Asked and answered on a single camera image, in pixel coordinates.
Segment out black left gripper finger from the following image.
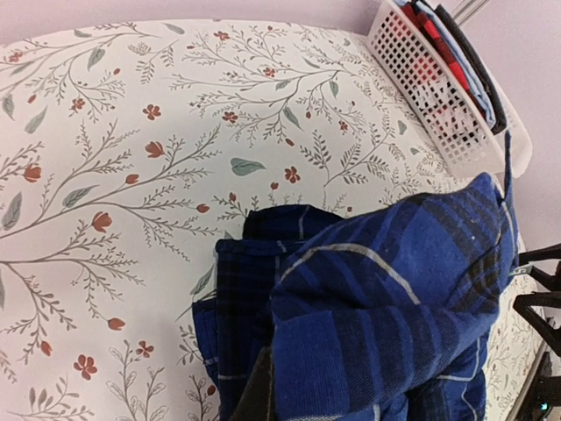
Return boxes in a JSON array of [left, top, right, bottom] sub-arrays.
[[231, 348, 277, 421]]

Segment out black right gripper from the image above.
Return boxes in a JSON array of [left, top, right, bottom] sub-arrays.
[[513, 245, 560, 420]]

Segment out blue plaid long sleeve shirt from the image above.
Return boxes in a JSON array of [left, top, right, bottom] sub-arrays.
[[190, 130, 521, 421]]

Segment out white plastic laundry basket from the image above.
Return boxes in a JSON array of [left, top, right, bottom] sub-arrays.
[[367, 1, 533, 178]]

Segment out dark striped shirt in basket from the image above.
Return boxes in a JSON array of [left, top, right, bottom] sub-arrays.
[[434, 5, 508, 134]]

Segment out floral patterned table mat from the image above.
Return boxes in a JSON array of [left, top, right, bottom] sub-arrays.
[[0, 18, 549, 421]]

